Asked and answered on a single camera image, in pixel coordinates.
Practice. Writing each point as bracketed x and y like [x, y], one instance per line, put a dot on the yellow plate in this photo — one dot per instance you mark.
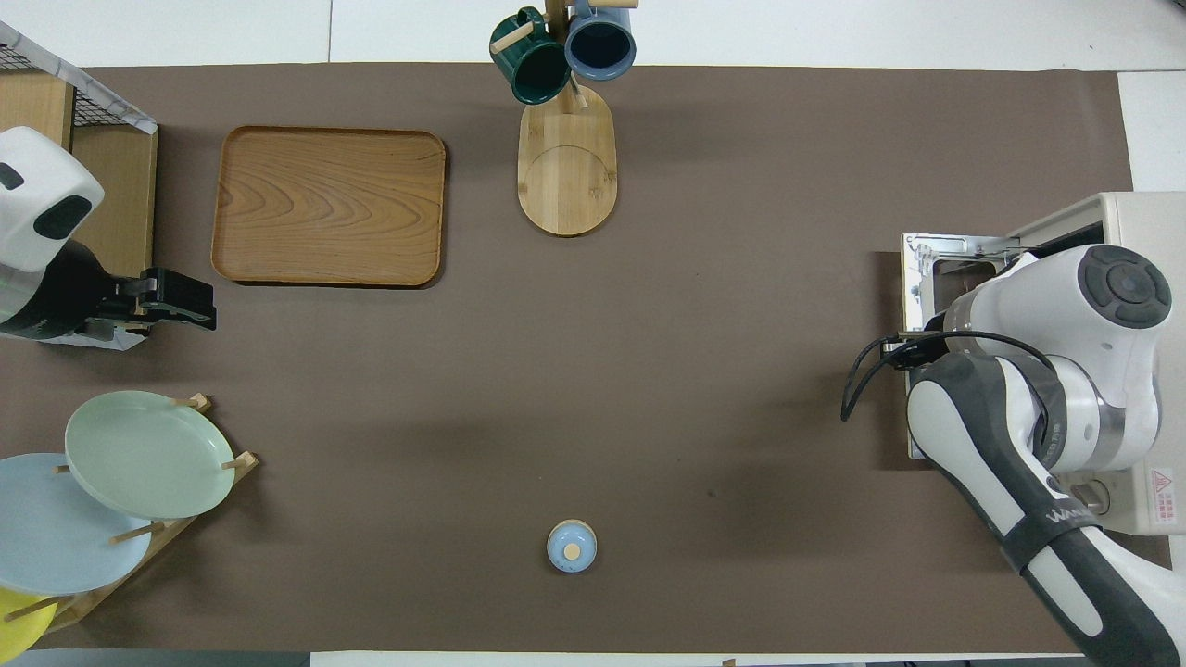
[18, 625]

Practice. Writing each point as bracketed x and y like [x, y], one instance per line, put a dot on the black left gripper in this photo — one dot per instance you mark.
[65, 292]

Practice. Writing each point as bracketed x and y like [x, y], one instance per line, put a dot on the blue mug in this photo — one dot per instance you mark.
[600, 46]

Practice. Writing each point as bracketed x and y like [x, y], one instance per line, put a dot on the beige oven knob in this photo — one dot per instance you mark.
[1093, 498]

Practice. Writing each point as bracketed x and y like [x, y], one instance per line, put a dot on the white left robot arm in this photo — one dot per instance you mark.
[42, 204]

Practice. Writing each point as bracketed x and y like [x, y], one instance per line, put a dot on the wooden plate rack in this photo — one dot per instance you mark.
[199, 505]

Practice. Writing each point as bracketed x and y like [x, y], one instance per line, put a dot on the pale green plate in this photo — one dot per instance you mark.
[148, 454]

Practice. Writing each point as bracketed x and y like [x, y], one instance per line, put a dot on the wooden serving tray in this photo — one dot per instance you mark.
[329, 204]

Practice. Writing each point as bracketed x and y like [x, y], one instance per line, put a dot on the brown table mat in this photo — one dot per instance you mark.
[649, 371]

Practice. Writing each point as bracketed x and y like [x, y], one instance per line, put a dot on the wooden two-tier shelf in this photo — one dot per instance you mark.
[125, 204]

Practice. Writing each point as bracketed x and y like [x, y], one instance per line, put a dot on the wooden mug tree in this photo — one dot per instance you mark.
[567, 167]

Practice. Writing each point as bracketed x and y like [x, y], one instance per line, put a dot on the large light blue plate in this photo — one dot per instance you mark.
[56, 537]

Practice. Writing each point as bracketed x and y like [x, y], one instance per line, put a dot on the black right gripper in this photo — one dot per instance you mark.
[927, 355]

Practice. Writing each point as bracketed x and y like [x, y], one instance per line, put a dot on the dark green mug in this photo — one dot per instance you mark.
[533, 69]

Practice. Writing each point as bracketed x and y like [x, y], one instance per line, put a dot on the white toaster oven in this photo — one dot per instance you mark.
[1144, 222]

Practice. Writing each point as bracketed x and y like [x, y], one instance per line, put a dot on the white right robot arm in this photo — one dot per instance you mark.
[1093, 371]

